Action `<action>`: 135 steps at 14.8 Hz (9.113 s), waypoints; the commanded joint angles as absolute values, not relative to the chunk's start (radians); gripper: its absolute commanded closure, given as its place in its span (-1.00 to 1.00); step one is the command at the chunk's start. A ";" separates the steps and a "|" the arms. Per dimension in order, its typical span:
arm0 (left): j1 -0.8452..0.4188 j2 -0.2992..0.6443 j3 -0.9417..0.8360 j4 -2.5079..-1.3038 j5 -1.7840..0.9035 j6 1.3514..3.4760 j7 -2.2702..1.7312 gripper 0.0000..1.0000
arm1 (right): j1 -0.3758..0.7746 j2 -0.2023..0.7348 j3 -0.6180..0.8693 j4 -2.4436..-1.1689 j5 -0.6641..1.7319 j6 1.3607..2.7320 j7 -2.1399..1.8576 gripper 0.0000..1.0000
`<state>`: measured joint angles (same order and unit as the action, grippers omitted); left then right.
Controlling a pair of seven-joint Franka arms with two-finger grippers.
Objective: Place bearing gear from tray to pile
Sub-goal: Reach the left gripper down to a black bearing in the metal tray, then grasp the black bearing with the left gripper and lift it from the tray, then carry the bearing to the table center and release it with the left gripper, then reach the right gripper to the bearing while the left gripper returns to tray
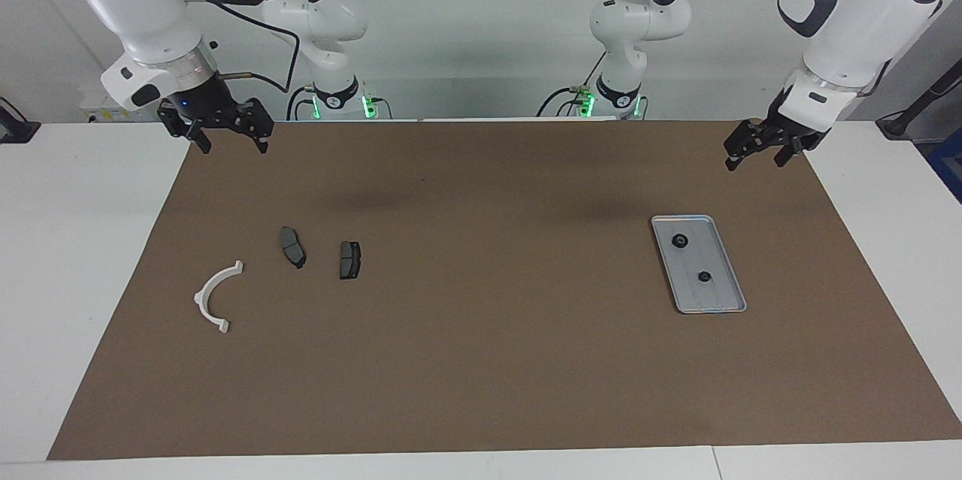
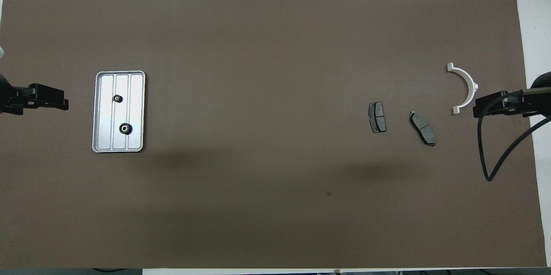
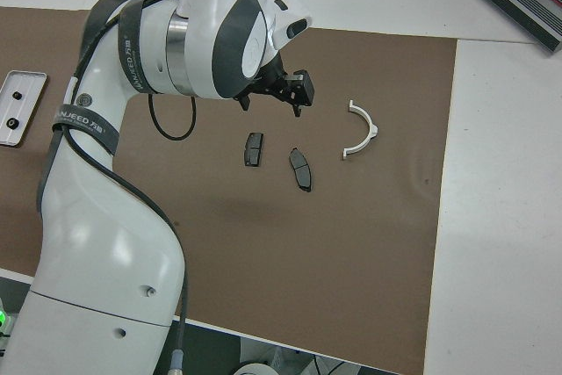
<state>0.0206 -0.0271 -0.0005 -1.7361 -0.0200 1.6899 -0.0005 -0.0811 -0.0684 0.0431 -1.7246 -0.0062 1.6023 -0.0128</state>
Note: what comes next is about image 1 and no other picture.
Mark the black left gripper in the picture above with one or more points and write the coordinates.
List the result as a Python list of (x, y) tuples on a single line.
[(782, 127)]

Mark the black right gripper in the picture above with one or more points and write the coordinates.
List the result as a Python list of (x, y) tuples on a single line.
[(210, 108)]

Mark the large black bearing gear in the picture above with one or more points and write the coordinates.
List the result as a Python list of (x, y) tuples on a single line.
[(680, 242)]

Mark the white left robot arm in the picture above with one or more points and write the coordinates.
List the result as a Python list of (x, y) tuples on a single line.
[(849, 29)]

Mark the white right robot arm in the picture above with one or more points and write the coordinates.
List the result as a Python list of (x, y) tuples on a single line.
[(150, 14)]

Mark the silver metal tray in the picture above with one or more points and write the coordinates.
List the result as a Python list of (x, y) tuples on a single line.
[(721, 255)]

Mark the curved grey brake pad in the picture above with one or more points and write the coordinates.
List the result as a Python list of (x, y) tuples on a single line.
[(291, 247)]

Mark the white power strip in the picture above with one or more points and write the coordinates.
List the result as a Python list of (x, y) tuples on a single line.
[(90, 108)]

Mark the rectangular grey brake pad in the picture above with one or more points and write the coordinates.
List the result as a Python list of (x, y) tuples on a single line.
[(349, 261)]

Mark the blue box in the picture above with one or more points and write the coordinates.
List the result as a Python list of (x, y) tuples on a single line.
[(948, 164)]

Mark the black table clamp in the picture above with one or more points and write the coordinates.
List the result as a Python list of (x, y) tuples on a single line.
[(15, 131)]

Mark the brown table mat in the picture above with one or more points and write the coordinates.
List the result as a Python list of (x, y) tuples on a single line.
[(481, 360)]

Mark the white curved plastic bracket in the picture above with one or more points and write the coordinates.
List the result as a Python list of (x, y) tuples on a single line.
[(201, 300)]

